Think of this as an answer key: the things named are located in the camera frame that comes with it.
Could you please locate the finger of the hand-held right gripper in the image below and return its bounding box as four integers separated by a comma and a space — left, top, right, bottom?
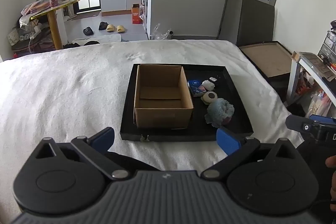
309, 114, 336, 126
286, 114, 319, 136

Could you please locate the brown cardboard box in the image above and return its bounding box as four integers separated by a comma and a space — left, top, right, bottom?
133, 64, 194, 130

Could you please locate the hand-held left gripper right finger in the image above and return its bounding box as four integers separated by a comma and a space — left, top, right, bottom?
201, 127, 302, 180

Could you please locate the orange cardboard carton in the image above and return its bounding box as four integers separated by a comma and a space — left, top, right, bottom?
131, 4, 144, 24

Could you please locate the clear plastic bag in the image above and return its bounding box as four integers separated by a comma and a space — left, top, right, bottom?
152, 23, 172, 40

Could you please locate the person's right hand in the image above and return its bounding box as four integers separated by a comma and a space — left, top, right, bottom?
325, 156, 336, 201

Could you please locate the small white soft toy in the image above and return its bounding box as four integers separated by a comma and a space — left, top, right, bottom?
202, 80, 216, 91

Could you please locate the black cloth on floor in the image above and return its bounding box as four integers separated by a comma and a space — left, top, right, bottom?
64, 40, 100, 50

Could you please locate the yellow round side table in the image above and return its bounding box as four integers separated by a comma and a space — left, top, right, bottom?
30, 0, 82, 50

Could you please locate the stack of pink packets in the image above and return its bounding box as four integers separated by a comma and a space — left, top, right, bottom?
21, 0, 50, 16

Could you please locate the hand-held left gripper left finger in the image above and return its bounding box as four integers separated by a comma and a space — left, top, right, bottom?
34, 127, 130, 180

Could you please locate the blue fluffy plush toy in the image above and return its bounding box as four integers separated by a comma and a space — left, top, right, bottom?
205, 98, 235, 128

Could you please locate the white fuzzy bed blanket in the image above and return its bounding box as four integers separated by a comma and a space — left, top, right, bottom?
0, 40, 305, 216

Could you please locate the pile of clutter under table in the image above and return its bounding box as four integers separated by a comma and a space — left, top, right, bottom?
7, 14, 53, 53

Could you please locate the squishy burger toy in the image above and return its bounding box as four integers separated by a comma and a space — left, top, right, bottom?
201, 91, 218, 105

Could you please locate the white side desk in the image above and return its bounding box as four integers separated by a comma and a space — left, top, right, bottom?
287, 51, 336, 119

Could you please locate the black shallow tray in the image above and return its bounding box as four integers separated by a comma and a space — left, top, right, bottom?
120, 63, 254, 142

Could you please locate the blue tissue packet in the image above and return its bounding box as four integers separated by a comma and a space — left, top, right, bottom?
187, 79, 209, 98

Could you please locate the wooden framed board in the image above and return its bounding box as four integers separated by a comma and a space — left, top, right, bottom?
239, 41, 293, 80

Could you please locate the grey flat board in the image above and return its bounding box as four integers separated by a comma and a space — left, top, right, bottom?
236, 0, 275, 46

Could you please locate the small drawer organizer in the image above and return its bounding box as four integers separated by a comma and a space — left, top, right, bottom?
317, 30, 336, 60

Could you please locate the white floor mat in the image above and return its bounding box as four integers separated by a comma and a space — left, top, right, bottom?
72, 34, 122, 46

